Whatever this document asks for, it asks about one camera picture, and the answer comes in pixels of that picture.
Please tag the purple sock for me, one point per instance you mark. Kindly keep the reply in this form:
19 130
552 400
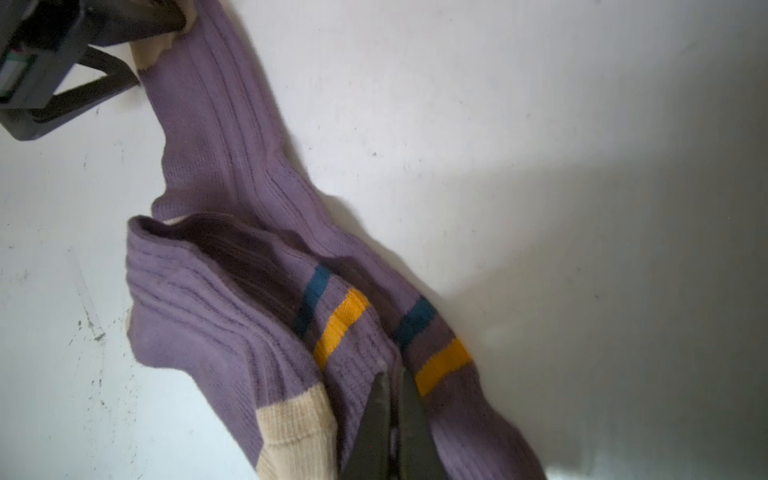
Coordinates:
241 279

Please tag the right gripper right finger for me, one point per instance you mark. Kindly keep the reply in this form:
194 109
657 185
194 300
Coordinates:
417 455

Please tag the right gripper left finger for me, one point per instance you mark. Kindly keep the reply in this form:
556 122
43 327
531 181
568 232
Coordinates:
370 456

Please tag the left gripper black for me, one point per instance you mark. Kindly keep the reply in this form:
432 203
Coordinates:
42 40

